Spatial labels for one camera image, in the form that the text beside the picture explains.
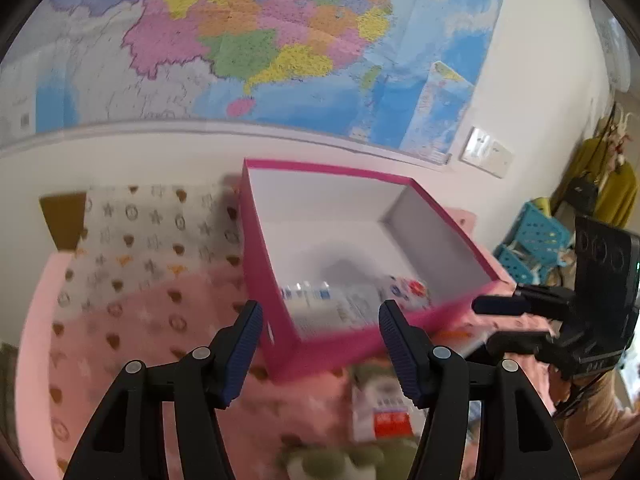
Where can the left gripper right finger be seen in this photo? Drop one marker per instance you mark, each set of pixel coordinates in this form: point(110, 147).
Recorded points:
point(518, 439)

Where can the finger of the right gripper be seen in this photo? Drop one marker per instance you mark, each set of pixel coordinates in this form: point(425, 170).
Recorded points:
point(504, 305)
point(537, 343)

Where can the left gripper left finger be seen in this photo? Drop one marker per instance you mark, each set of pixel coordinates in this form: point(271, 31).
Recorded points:
point(125, 436)

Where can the floral tissue pack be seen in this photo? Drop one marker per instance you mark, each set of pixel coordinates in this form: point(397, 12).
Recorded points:
point(408, 293)

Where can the green plush frog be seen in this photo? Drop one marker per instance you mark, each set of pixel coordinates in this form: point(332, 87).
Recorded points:
point(376, 460)

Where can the medical tape packet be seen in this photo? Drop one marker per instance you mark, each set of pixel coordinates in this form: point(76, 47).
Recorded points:
point(381, 411)

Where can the right forearm pink sleeve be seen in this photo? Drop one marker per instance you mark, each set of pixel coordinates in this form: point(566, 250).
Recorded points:
point(599, 434)

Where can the black handbag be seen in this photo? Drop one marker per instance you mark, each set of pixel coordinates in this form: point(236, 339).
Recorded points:
point(582, 194)

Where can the yellow hanging coat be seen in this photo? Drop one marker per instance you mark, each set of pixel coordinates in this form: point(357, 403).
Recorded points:
point(618, 187)

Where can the blue plastic basket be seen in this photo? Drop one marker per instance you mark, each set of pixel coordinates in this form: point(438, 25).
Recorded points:
point(533, 247)

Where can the pink cardboard box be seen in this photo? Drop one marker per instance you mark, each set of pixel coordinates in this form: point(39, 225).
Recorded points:
point(303, 222)

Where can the pink patterned blanket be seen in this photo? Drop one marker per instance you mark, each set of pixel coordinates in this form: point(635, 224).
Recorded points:
point(157, 272)

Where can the white air conditioner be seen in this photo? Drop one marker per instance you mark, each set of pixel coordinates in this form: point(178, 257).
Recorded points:
point(614, 45)

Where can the brown cardboard piece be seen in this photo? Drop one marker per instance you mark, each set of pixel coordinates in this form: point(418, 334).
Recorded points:
point(64, 216)

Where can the white wall sockets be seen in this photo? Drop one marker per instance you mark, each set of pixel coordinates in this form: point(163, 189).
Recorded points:
point(486, 153)

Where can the colourful wall map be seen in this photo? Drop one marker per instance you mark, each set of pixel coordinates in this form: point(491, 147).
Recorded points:
point(395, 74)

